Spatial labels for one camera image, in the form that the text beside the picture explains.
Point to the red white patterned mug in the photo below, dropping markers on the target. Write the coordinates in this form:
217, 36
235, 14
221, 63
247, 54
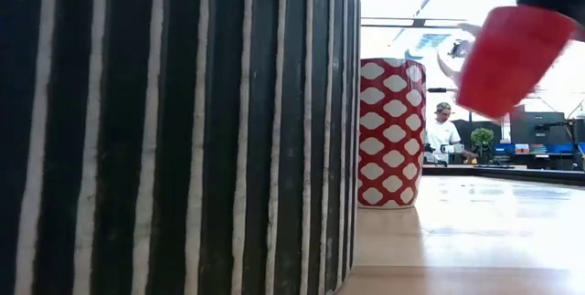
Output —
390, 149

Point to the background black monitor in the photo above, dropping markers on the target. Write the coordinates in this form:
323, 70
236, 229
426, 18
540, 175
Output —
535, 126

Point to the blue storage bins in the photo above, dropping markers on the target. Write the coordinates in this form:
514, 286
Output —
557, 148

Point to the background potted plant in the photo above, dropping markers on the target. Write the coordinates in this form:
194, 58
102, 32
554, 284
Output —
482, 139

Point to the person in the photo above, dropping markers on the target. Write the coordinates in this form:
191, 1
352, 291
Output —
441, 133

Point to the black white striped mug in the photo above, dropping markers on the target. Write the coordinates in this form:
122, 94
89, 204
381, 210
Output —
183, 149

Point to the black hanging camera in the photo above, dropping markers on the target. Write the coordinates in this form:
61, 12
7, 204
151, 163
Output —
459, 49

